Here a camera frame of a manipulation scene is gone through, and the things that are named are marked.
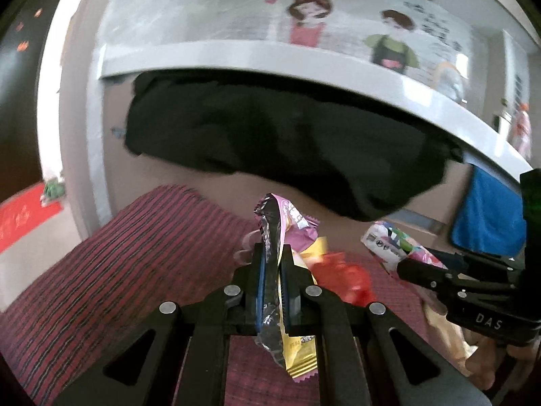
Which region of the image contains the red plastic bag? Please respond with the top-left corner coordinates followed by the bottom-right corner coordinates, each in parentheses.
top-left (309, 252), bottom-right (377, 307)

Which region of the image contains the yellow wafer wrapper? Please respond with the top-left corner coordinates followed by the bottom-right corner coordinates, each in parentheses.
top-left (280, 236), bottom-right (327, 383)

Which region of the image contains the pink purple snack wrapper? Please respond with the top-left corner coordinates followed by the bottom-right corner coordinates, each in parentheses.
top-left (254, 194), bottom-right (318, 368)

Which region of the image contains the colourful snack wrapper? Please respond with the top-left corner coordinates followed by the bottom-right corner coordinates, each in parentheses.
top-left (361, 221), bottom-right (447, 273)

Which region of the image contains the right hand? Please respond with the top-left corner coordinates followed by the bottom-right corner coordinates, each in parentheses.
top-left (465, 337), bottom-right (540, 390)

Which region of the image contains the yellowish plastic bin liner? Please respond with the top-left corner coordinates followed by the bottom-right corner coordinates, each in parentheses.
top-left (423, 302), bottom-right (478, 377)

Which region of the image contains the blue microfiber towel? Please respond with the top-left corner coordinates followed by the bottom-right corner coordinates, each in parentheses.
top-left (449, 166), bottom-right (526, 257)

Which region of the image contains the red plaid tablecloth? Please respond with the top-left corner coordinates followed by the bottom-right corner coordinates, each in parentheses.
top-left (0, 183), bottom-right (432, 406)

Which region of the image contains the red patterned bottle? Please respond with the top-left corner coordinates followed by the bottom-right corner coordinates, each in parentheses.
top-left (510, 103), bottom-right (532, 161)

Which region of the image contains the black hanging cloth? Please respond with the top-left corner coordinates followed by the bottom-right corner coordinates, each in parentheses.
top-left (125, 70), bottom-right (462, 222)

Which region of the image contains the white stone countertop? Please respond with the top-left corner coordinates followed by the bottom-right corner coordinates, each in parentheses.
top-left (97, 40), bottom-right (532, 181)

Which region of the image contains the red floor mat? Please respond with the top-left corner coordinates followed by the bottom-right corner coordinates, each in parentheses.
top-left (0, 182), bottom-right (63, 252)

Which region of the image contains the dark fridge door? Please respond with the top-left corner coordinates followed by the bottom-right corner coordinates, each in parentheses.
top-left (1, 0), bottom-right (60, 201)

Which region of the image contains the cartoon couple wall sticker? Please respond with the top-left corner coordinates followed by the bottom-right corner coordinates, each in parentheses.
top-left (255, 0), bottom-right (472, 84)

